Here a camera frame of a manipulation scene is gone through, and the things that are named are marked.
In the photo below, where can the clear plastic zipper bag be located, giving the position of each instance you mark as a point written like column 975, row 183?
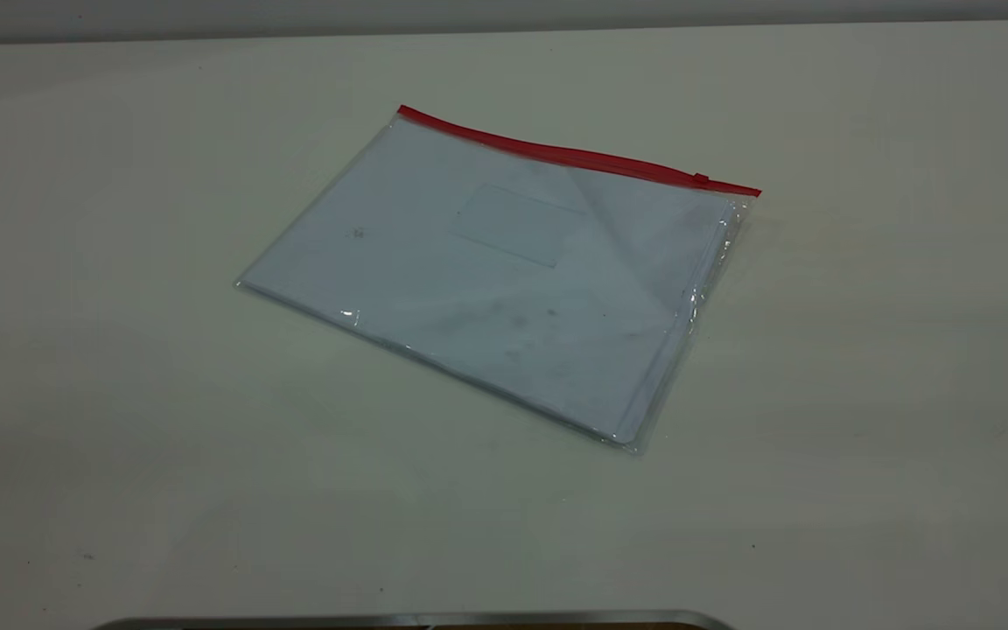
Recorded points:
column 486, row 289

